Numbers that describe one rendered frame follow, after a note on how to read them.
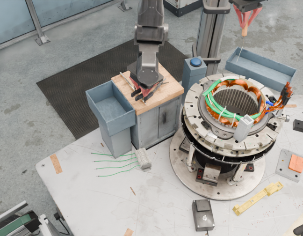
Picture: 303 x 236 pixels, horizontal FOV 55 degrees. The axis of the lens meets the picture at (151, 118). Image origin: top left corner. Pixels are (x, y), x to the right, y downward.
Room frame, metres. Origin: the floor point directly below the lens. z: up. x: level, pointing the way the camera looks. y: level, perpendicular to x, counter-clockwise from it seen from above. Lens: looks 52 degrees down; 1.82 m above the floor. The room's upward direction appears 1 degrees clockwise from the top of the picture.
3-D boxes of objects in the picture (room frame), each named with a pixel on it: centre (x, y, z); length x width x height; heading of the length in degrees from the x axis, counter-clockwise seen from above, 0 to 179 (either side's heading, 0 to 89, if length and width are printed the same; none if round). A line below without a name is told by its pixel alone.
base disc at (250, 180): (0.61, -0.27, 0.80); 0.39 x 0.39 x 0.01
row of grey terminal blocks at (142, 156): (0.59, 0.03, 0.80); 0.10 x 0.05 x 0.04; 22
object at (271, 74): (0.85, -0.43, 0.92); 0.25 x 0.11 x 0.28; 57
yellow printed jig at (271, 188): (0.43, -0.40, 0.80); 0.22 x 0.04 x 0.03; 121
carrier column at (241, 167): (0.50, -0.32, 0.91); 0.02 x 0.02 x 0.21
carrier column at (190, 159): (0.56, -0.15, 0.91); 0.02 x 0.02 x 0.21
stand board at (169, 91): (0.75, 0.02, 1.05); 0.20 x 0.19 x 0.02; 123
